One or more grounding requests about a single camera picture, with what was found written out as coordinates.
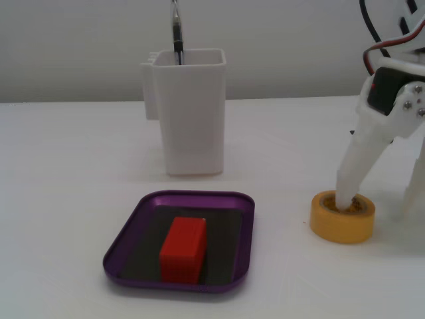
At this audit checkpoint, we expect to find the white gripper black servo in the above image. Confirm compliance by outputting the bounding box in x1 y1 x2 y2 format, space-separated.
336 56 425 221

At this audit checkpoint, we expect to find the yellow tape roll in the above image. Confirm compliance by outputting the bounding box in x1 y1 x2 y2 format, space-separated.
309 190 376 245

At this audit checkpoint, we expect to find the purple metal tray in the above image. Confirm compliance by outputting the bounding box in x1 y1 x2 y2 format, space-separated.
102 189 256 294

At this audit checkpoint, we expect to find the red white servo wire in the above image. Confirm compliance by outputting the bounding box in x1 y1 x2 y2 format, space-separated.
361 19 425 79

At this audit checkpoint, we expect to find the clear black ballpoint pen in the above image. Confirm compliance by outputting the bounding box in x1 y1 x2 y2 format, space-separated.
170 0 185 66

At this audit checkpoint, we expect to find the white plastic box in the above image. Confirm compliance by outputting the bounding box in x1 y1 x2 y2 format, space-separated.
139 48 227 176

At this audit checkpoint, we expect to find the red ribbed block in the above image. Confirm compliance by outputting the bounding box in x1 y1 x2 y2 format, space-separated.
159 216 207 284

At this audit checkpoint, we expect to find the black cable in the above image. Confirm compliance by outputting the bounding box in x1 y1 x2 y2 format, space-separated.
359 0 392 59

